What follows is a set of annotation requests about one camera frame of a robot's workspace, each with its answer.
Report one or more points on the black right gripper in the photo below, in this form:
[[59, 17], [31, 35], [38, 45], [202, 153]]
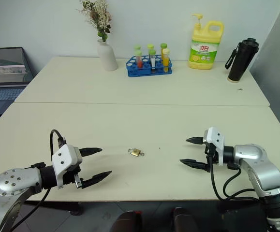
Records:
[[211, 154]]

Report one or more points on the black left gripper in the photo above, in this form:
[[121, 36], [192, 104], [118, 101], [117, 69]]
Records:
[[70, 176]]

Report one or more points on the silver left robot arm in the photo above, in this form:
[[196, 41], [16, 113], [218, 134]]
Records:
[[14, 183]]

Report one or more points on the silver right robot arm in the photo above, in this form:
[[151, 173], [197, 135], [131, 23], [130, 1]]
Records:
[[263, 166]]

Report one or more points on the small brass padlock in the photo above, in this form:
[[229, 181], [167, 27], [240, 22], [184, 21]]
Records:
[[135, 152]]

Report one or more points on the dark rounded shape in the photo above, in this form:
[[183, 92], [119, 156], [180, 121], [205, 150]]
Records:
[[183, 221], [127, 222]]

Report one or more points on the blue test tube rack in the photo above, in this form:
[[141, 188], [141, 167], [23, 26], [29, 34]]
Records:
[[149, 70]]

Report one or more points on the yellow-capped tube yellow liquid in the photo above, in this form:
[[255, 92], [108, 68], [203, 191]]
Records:
[[166, 60]]

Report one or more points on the green-capped tube white label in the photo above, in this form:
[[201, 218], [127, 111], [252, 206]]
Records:
[[153, 61]]

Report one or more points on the green-capped tube orange liquid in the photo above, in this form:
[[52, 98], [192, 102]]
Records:
[[163, 52]]

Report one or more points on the green-capped tube red liquid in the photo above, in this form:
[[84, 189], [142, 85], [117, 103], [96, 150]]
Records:
[[139, 60]]

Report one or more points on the yellow detergent pump bottle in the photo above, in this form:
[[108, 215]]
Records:
[[203, 43]]

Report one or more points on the white ceramic vase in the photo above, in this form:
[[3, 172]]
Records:
[[107, 56]]

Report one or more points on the green-capped test tube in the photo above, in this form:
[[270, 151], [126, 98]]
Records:
[[136, 47], [150, 46]]

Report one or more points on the grey open laptop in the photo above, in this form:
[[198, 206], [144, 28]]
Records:
[[6, 70]]

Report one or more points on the dried flower bouquet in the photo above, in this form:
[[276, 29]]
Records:
[[97, 17]]

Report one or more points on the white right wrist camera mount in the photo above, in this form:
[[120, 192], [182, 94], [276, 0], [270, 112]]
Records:
[[216, 141]]

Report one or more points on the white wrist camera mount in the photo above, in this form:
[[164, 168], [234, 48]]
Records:
[[216, 141], [66, 158]]

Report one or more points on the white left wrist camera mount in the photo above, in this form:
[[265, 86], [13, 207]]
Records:
[[66, 158]]

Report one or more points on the black table frame bar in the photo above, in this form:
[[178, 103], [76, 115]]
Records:
[[57, 206]]

